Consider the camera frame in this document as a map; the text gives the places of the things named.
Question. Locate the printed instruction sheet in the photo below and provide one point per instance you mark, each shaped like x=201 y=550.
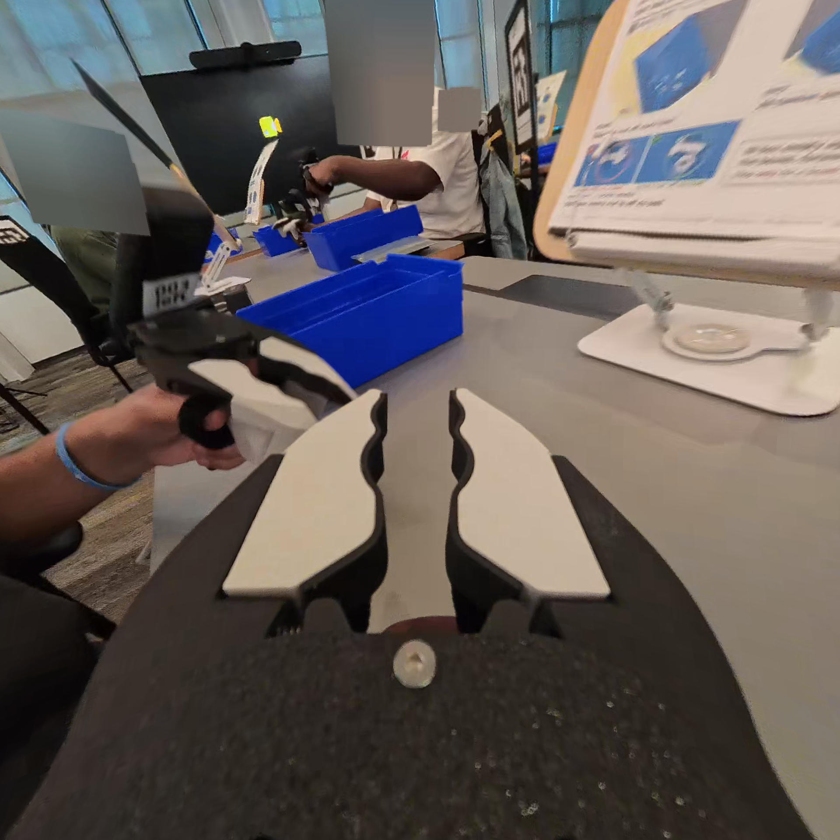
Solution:
x=735 y=158

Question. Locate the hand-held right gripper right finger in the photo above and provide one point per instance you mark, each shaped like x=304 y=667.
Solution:
x=525 y=519

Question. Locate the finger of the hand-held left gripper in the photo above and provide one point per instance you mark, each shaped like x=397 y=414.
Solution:
x=263 y=414
x=315 y=365

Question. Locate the black monitor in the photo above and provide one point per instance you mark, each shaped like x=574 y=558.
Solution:
x=223 y=131

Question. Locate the person's left hand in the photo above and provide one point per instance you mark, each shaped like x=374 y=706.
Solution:
x=145 y=440

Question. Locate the grey desk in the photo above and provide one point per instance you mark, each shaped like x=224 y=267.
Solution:
x=709 y=525

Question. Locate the person's left forearm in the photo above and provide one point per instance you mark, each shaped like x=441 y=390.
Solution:
x=33 y=499

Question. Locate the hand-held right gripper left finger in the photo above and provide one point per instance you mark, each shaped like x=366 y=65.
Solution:
x=302 y=519

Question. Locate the blue wristband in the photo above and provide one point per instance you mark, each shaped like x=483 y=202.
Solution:
x=79 y=466

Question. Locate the grey metal plate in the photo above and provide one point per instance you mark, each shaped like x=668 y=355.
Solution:
x=394 y=248

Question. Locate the denim jacket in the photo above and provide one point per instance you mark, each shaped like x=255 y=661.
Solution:
x=503 y=197

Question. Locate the blue plastic bin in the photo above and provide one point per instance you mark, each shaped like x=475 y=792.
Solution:
x=381 y=335
x=280 y=242
x=328 y=295
x=361 y=243

